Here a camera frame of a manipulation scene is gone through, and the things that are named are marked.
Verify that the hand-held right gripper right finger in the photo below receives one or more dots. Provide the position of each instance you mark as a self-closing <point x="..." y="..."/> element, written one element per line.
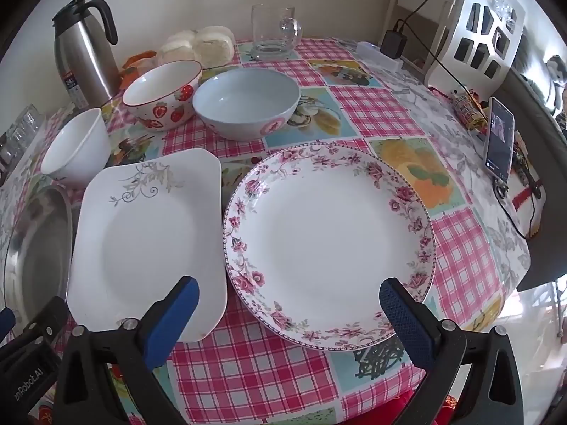
<point x="407" y="318"/>

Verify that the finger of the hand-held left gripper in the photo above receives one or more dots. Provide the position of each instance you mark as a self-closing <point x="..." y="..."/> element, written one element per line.
<point x="44" y="316"/>
<point x="5" y="323"/>

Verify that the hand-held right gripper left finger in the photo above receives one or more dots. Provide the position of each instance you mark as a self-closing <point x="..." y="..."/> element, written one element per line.
<point x="172" y="318"/>

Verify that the white square plate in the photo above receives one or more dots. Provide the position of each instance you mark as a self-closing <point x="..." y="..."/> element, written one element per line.
<point x="146" y="239"/>

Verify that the floral round plate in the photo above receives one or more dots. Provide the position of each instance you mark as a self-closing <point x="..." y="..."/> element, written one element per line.
<point x="328" y="243"/>

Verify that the plain white bowl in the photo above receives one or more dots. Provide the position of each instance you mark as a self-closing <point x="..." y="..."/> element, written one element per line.
<point x="79" y="146"/>

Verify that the light blue bowl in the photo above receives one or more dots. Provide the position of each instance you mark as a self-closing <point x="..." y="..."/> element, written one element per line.
<point x="248" y="97"/>

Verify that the strawberry print bowl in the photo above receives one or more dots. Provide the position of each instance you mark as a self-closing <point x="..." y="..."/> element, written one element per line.
<point x="161" y="84"/>

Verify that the dark sofa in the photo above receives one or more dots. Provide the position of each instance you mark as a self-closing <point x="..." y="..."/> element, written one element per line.
<point x="542" y="177"/>

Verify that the smartphone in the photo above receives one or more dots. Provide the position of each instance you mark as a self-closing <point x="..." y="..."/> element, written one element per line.
<point x="498" y="139"/>

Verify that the pink checked tablecloth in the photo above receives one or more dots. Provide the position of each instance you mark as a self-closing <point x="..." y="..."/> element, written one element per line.
<point x="381" y="110"/>

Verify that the orange snack packet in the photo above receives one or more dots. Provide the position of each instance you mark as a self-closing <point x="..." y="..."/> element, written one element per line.
<point x="128" y="75"/>
<point x="141" y="56"/>

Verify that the stainless steel thermos jug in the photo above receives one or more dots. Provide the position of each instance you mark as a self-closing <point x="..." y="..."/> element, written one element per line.
<point x="84" y="53"/>

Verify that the bag of steamed buns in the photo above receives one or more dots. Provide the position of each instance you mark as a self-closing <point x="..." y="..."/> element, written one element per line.
<point x="212" y="46"/>

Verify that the black power adapter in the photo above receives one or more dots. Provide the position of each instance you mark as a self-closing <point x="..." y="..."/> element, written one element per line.
<point x="393" y="43"/>

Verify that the black white patterned cloth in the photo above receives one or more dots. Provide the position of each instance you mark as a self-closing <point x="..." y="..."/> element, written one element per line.
<point x="553" y="71"/>

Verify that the white small shelf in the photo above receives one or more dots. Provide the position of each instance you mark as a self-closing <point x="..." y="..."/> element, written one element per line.
<point x="425" y="17"/>

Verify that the white cutout rack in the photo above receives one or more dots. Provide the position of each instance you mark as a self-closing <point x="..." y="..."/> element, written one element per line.
<point x="487" y="26"/>

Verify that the glass mug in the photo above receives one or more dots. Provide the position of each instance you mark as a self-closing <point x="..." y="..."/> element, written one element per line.
<point x="270" y="31"/>

